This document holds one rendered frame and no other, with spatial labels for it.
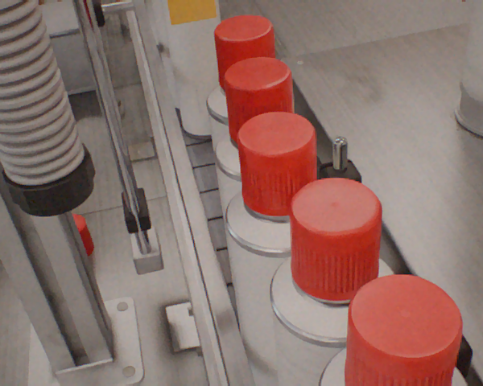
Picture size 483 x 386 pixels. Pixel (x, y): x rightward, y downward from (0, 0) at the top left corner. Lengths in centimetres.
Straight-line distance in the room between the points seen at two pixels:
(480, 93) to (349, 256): 41
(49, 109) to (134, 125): 53
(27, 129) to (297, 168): 10
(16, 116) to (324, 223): 11
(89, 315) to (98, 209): 20
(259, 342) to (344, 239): 13
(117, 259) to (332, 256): 39
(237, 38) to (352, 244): 16
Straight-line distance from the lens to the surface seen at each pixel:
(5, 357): 55
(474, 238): 52
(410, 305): 19
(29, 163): 24
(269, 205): 27
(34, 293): 45
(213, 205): 54
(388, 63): 74
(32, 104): 23
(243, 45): 34
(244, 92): 29
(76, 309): 46
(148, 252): 48
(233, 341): 34
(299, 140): 25
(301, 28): 95
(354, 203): 22
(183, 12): 41
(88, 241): 59
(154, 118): 68
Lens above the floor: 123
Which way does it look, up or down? 40 degrees down
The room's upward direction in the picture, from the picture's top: 7 degrees counter-clockwise
